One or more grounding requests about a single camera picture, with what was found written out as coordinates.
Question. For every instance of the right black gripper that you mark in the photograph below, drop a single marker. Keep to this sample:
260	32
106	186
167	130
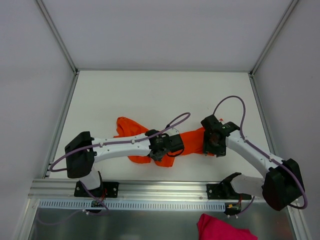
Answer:
210	144

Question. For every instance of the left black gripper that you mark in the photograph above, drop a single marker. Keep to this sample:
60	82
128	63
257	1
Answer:
158	153

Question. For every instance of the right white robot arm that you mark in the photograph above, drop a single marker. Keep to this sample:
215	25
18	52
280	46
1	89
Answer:
280	183

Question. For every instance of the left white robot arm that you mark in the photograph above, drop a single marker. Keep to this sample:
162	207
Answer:
84	151

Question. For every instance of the pink t-shirt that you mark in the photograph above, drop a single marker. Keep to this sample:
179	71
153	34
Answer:
211	228

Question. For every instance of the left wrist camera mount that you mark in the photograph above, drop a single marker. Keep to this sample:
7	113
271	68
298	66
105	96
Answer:
172	131

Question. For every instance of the aluminium mounting rail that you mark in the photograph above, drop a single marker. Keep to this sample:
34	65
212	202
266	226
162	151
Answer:
128	190

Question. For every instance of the left aluminium frame post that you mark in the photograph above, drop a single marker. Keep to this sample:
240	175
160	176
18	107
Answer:
56	35

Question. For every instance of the aluminium frame post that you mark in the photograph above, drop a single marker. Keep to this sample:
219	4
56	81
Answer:
56	35
275	34

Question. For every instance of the slotted white cable duct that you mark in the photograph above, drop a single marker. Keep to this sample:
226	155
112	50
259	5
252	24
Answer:
133	205

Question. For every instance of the right aluminium frame post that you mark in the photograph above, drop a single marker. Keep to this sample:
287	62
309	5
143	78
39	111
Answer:
275	34

